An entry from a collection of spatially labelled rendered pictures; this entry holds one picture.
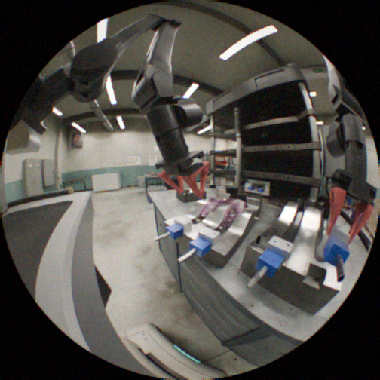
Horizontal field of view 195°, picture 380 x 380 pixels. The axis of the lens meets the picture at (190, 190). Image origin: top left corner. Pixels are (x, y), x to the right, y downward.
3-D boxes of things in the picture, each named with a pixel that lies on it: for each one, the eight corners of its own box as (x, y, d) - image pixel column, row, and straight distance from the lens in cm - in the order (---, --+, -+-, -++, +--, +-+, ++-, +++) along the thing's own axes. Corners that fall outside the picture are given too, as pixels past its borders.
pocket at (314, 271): (313, 295, 30) (324, 284, 28) (295, 287, 29) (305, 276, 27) (317, 281, 34) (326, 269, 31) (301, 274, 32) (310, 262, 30)
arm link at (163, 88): (133, 95, 30) (150, 72, 23) (170, 91, 36) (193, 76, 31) (151, 141, 27) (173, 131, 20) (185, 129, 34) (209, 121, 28)
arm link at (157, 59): (154, 30, 62) (173, 15, 58) (166, 35, 62) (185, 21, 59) (127, 109, 28) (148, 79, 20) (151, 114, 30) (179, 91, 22)
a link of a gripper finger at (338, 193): (317, 225, 28) (332, 178, 28) (341, 239, 30) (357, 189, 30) (319, 235, 21) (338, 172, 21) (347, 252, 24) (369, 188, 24)
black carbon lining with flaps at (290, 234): (321, 271, 34) (342, 234, 30) (270, 247, 33) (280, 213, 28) (323, 222, 65) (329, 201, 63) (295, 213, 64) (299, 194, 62)
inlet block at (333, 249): (333, 302, 19) (365, 262, 18) (313, 289, 17) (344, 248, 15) (332, 257, 30) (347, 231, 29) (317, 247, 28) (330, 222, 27)
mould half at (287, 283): (313, 315, 36) (355, 271, 28) (238, 269, 34) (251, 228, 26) (327, 231, 76) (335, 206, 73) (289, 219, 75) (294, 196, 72)
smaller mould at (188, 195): (184, 203, 82) (184, 194, 80) (176, 198, 95) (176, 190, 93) (206, 199, 92) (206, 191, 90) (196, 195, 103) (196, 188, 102)
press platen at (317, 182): (321, 206, 94) (326, 179, 93) (206, 182, 152) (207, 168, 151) (318, 192, 177) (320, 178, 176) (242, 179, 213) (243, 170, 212)
